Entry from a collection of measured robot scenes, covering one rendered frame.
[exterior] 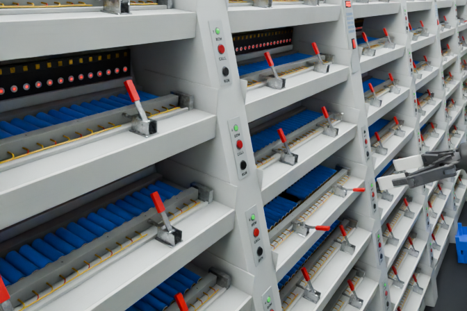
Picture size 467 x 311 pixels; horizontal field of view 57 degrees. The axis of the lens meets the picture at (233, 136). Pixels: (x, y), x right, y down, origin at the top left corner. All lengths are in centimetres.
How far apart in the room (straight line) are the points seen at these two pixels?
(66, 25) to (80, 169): 19
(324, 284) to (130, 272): 71
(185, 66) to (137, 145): 23
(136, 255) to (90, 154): 19
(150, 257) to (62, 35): 36
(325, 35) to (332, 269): 72
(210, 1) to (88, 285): 53
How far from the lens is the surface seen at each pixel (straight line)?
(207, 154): 84
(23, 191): 56
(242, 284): 92
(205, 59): 79
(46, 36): 60
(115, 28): 66
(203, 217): 81
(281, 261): 102
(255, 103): 91
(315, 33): 144
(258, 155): 102
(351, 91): 142
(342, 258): 139
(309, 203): 122
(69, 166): 60
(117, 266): 70
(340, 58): 141
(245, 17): 93
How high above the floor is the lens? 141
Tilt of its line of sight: 11 degrees down
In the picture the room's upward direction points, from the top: 11 degrees counter-clockwise
